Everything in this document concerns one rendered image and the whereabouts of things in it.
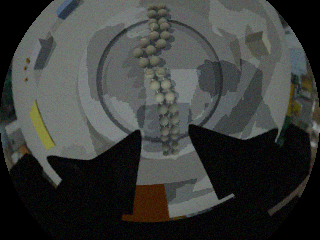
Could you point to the small blue block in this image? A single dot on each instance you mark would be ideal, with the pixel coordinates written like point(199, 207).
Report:
point(66, 8)

